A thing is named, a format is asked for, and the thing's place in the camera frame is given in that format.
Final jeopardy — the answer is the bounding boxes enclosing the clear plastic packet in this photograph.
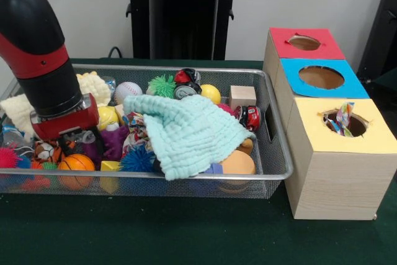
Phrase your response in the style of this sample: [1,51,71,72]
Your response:
[62,129,96,146]

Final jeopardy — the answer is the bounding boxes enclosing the orange toy basketball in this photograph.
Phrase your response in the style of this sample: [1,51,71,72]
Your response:
[58,153,96,190]

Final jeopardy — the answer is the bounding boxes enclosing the mint green cloth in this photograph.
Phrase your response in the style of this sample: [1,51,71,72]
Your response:
[123,95,255,181]

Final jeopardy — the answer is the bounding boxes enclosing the shallow clear mesh bin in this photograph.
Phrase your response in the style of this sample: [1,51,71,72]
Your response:
[0,62,294,200]

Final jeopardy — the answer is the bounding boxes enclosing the peach orange ball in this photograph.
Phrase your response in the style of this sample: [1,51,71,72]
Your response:
[219,150,256,179]

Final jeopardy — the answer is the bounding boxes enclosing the green spiky ball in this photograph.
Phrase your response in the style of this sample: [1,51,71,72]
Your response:
[149,74,177,100]

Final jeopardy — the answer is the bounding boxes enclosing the yellow ball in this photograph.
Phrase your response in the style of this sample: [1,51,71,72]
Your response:
[200,84,222,105]
[97,106,120,131]

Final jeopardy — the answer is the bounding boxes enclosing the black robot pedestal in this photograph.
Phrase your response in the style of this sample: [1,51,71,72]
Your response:
[120,0,250,61]

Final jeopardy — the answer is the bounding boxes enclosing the cream yellow cloth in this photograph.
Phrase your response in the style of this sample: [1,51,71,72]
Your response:
[0,71,112,137]

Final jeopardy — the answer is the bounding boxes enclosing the black chair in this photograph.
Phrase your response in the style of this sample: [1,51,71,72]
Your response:
[359,0,397,86]

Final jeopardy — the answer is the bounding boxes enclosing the pink spiky ball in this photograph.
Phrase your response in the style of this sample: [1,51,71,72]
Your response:
[0,146,20,169]

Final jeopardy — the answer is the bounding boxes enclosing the colourful polka dot cloth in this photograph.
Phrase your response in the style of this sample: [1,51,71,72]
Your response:
[326,101,355,137]

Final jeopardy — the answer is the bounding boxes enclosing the white toy baseball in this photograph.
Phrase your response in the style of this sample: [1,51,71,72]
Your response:
[114,81,143,104]

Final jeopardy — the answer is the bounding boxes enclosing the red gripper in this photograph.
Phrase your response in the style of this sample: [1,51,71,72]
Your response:
[31,94,105,159]

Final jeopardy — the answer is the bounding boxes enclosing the small wooden cube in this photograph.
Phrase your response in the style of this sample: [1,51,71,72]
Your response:
[228,85,257,110]

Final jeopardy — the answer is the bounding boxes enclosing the wooden box with three holes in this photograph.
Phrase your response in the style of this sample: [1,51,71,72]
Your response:
[263,27,397,221]

